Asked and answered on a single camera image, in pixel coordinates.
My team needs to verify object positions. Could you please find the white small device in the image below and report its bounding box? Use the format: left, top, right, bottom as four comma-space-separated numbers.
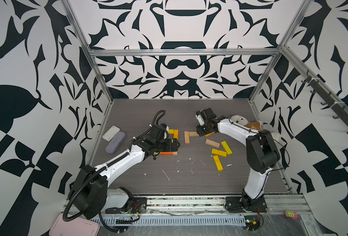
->
102, 125, 120, 141

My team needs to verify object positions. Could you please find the yellow block long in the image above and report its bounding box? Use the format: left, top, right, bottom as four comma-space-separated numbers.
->
213, 155, 223, 171

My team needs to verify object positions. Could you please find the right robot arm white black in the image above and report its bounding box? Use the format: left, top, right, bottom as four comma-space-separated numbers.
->
196, 108, 280, 211

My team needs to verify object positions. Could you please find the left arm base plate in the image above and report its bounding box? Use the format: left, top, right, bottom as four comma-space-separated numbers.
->
105, 197, 147, 214

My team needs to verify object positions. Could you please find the white teddy bear brown shirt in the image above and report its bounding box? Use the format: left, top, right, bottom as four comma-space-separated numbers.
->
230, 115, 281, 141

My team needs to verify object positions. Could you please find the pink green small gadget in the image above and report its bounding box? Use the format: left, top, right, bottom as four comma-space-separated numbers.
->
285, 210, 298, 219

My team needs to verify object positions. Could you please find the red orange block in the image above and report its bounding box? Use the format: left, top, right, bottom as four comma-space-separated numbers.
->
159, 152, 174, 155

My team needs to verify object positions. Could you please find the aluminium front rail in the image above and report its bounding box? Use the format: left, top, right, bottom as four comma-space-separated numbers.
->
62, 194, 310, 214

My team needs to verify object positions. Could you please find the pink tray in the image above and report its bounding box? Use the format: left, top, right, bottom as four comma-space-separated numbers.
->
49, 214, 101, 236

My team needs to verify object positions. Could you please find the yellow block short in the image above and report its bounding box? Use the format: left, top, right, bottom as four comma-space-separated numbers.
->
211, 148, 228, 157

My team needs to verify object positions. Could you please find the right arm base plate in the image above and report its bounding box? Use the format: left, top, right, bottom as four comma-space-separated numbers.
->
224, 195, 267, 213

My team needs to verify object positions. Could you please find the purple grey pouch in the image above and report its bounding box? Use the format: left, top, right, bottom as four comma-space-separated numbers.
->
105, 131, 126, 154

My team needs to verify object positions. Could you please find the green circuit board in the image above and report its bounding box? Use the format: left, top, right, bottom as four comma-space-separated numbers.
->
244, 215, 262, 232

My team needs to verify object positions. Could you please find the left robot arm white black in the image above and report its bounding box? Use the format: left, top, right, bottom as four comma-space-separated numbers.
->
62, 110, 180, 222

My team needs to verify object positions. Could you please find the grey hook rail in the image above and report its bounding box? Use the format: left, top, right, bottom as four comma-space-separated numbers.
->
302, 70, 348, 135

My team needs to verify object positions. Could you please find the amber orange block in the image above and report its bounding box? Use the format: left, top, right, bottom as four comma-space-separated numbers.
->
173, 129, 179, 139

